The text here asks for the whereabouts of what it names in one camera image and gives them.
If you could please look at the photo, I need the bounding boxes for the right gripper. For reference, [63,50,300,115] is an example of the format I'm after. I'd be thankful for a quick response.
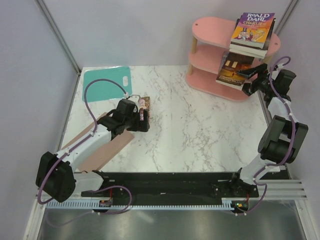
[236,63,276,97]

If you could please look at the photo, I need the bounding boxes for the dark orange Edward Bulane book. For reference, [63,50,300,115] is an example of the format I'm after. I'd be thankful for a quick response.
[215,52,260,91]

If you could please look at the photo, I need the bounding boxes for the purple illustrated children's book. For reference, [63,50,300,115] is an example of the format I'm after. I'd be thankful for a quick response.
[138,96,151,121]

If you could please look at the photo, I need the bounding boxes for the Roald Dahl Charlie book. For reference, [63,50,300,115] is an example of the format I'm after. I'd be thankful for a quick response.
[231,12,275,49]

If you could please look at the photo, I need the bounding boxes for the Hamlet red cover book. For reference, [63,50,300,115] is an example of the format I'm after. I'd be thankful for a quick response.
[219,51,229,71]

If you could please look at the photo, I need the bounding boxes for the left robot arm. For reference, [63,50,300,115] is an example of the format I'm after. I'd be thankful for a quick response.
[35,95,150,203]

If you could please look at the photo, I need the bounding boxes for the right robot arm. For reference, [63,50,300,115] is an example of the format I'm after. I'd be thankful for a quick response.
[229,63,309,197]

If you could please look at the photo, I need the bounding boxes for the Nineteen Eighty-Four book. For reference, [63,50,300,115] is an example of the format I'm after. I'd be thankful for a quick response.
[229,48,267,59]

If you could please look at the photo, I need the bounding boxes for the teal plastic file folder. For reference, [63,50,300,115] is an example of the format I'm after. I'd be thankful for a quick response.
[82,66,133,103]

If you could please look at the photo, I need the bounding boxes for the pink three-tier shelf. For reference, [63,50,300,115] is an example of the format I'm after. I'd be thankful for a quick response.
[186,16,281,102]

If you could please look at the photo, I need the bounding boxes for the brown cardboard file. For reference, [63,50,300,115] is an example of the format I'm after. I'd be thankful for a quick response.
[57,124,134,172]

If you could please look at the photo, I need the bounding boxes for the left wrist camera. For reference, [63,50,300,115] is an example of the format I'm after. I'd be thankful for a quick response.
[130,94,141,102]

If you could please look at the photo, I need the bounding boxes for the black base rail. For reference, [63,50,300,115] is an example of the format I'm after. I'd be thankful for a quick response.
[81,172,259,205]

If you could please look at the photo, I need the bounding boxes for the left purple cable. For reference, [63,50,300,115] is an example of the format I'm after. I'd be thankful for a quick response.
[37,78,137,227]

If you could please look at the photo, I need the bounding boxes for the purple cable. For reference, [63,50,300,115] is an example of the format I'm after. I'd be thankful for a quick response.
[37,78,137,227]
[233,56,297,216]

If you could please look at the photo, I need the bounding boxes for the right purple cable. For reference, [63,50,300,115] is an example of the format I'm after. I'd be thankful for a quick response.
[233,56,297,216]

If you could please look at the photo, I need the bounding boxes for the white slotted cable duct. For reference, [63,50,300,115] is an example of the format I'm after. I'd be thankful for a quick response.
[46,198,240,211]

